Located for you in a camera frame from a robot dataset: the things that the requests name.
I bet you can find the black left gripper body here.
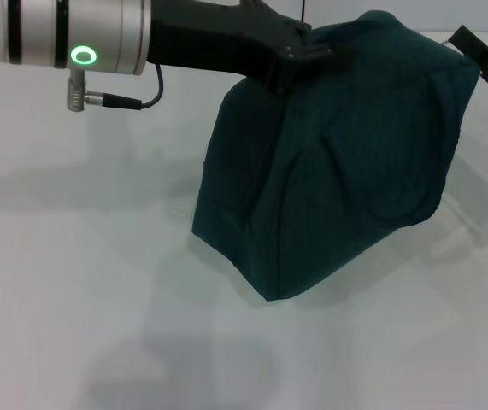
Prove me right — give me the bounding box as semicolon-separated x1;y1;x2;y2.
146;0;313;94

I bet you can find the dark teal insulated lunch bag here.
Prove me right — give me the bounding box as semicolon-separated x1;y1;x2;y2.
191;10;482;302

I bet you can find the left arm grey cable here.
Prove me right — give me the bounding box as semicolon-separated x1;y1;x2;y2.
66;63;167;114

